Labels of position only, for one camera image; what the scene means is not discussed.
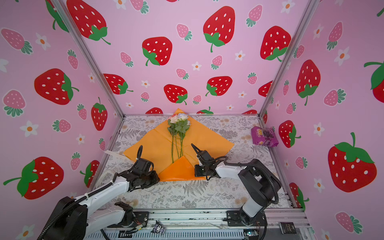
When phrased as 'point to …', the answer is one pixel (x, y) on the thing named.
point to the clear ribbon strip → (116, 154)
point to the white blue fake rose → (182, 126)
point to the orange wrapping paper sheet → (156, 147)
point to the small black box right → (287, 228)
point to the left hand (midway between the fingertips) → (160, 179)
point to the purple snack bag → (265, 137)
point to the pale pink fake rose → (172, 127)
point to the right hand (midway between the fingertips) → (195, 171)
